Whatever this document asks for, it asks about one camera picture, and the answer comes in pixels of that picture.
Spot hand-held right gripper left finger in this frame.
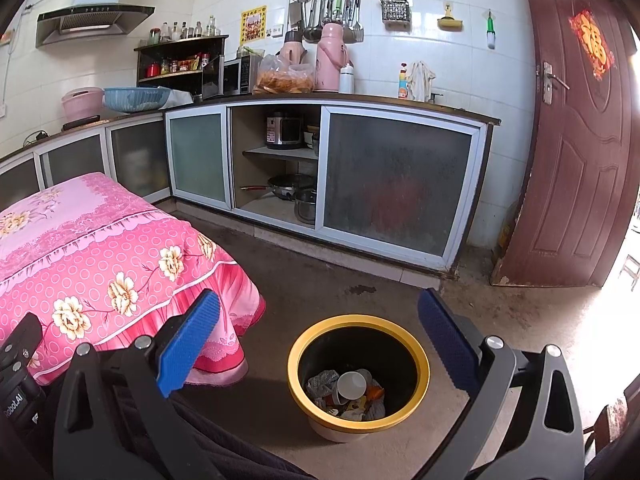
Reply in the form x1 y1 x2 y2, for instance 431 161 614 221
51 289 221 480

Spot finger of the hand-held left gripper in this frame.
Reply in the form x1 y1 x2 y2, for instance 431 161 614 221
0 311 44 361

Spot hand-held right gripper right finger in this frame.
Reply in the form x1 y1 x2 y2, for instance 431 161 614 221
418 288 587 480

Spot yellow-rimmed black bin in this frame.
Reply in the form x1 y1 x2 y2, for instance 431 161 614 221
287 314 431 443

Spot white paper cup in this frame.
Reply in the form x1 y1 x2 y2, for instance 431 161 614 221
336 371 368 407

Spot person's black trousers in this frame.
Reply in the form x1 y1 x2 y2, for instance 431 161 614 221
170 395 318 480

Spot pink floral tablecloth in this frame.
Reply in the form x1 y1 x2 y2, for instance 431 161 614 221
0 172 267 387

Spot kitchen cabinet with open shelf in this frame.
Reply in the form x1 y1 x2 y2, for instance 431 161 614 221
164 94 502 281

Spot kitchen cabinet with frosted doors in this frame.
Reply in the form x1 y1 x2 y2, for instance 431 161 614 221
0 110 173 211

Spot steel stock pot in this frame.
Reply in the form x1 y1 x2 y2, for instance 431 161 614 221
293 189 318 225

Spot steel frying pan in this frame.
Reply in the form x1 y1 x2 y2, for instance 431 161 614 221
240 174 318 201

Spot brown wooden door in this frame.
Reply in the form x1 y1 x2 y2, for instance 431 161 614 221
492 0 638 288

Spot black induction cooker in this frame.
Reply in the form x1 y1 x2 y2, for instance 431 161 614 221
62 115 101 132

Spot pink cooking pot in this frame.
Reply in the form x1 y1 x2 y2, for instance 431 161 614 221
61 87 104 120

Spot electric pressure cooker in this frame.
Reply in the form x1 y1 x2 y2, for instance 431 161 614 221
264 111 305 151

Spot blue plastic basket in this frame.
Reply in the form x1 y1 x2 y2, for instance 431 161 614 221
102 86 172 113

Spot white hanging cloth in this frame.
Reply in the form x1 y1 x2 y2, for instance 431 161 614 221
406 61 437 102

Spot silver microwave oven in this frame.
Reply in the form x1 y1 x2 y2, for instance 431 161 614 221
202 55 263 101

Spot row of condiment jars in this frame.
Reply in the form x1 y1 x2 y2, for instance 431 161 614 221
145 52 211 78

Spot plastic bag of fried food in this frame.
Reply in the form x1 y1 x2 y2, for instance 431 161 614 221
254 54 316 95

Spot dark wooden spice shelf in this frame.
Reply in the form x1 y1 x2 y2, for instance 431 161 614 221
134 35 230 98

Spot tall pink thermos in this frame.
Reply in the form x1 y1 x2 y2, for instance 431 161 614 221
315 22 347 92

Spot pink thermos with dark top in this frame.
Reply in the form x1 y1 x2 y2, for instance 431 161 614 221
279 30 308 68

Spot row of glass bottles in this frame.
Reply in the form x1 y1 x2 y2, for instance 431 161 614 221
147 15 221 45

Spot yellow scrubbing brush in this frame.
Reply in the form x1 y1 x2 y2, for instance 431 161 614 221
437 2 462 30

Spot steel range hood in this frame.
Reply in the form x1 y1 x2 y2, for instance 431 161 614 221
35 0 156 50

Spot red paper door decoration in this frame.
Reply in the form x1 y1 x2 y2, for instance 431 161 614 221
568 7 616 81

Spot metal chopstick holder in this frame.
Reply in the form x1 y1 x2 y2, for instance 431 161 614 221
374 0 412 28

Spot row of hanging kitchen utensils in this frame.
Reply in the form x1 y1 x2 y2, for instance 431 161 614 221
289 0 365 45

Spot yellow wall poster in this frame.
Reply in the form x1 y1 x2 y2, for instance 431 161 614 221
241 6 268 45

